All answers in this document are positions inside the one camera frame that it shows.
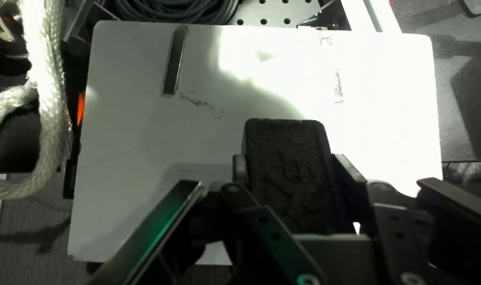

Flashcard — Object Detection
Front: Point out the perforated metal plate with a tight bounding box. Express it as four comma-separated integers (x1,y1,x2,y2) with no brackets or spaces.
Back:
227,0,353,32

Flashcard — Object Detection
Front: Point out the black whiteboard eraser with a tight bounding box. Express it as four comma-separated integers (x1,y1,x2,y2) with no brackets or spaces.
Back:
243,118,356,238

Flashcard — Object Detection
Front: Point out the thick grey marker strip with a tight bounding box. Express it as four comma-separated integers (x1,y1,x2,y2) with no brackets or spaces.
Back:
162,24,192,99

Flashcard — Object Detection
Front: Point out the small white table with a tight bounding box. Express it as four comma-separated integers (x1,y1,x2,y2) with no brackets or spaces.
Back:
67,21,447,266

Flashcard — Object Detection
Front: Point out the black coiled cable bundle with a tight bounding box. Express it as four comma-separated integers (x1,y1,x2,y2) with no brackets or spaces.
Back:
110,0,241,26

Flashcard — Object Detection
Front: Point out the small orange part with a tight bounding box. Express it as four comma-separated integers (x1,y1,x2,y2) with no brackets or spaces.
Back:
75,89,89,129

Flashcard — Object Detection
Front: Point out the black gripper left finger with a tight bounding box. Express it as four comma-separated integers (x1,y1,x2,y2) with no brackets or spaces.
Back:
87,152,330,285

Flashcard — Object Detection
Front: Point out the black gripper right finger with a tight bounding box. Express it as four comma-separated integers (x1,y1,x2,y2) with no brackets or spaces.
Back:
330,152,481,285

